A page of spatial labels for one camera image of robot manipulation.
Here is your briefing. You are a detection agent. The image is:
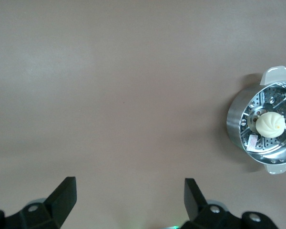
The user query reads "brown table cover sheet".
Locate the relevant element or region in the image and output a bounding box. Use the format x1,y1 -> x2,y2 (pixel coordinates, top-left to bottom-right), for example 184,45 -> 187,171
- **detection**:
0,0 -> 286,229

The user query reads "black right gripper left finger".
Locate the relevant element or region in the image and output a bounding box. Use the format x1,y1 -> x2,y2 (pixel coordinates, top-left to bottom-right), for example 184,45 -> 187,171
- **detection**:
4,176 -> 77,229

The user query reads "steel steamer basket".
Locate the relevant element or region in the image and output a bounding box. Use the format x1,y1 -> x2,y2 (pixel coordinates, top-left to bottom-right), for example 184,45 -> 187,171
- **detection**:
225,66 -> 286,176

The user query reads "white steamed bun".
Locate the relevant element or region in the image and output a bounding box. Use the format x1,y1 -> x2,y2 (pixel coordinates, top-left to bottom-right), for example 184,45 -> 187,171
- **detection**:
255,112 -> 286,138

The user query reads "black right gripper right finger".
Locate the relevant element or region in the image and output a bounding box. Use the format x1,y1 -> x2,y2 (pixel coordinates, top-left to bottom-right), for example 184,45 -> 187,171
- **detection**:
182,177 -> 245,229

